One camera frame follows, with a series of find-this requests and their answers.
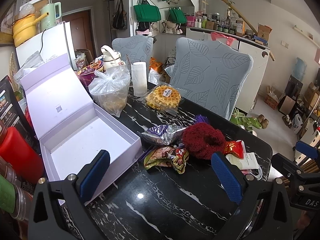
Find brown entrance door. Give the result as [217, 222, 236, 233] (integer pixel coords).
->
[62, 10, 96, 56]

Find lavender open gift box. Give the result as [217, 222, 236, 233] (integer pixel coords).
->
[21, 54, 143, 198]

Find small green handbag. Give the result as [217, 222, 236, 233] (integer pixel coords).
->
[168, 7, 187, 24]

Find small red candy packet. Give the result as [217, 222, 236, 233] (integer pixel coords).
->
[223, 140, 246, 159]

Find yellow cooking pot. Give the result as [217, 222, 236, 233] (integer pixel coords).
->
[12, 12, 49, 48]

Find lavender drawstring sachet pouch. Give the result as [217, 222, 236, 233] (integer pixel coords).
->
[194, 114, 210, 124]

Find far grey leaf chair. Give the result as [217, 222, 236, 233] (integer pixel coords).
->
[112, 35, 153, 74]

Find cream water bottle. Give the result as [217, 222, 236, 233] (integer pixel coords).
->
[101, 45, 125, 72]

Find cream hand cream tube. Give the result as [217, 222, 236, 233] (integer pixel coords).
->
[226, 153, 259, 170]

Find black printed gift bag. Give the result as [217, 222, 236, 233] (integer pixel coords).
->
[0, 76, 39, 152]

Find green brown snack packet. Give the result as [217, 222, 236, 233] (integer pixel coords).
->
[143, 146, 189, 174]

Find dark red fuzzy scrunchie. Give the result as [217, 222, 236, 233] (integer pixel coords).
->
[182, 122, 226, 160]

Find silver purple chip bag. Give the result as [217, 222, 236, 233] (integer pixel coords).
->
[140, 124, 186, 146]

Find white paper towel roll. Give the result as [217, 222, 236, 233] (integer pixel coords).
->
[131, 62, 148, 97]

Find black hanging bag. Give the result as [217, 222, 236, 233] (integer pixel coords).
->
[112, 0, 127, 30]

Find white mini fridge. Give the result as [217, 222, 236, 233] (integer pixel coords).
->
[16, 21, 77, 70]

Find mint green electric kettle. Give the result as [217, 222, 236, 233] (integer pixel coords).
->
[40, 2, 62, 31]

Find clear plastic bag of food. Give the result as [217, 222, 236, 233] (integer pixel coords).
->
[88, 65, 131, 118]

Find white usb cable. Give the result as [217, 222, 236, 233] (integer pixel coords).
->
[241, 166, 264, 181]

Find large green handbag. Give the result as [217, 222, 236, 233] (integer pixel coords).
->
[133, 0, 161, 23]

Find green sandals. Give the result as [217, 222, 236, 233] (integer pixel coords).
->
[230, 108, 262, 131]

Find grey leaf chair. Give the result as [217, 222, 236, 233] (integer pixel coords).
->
[112, 35, 153, 74]
[169, 37, 253, 120]

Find packaged waffles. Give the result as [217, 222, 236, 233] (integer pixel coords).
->
[138, 85, 182, 115]

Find near grey leaf chair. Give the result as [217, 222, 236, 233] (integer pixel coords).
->
[169, 37, 253, 120]

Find purple instant noodle cup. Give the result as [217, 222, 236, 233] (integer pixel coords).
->
[75, 66, 103, 92]

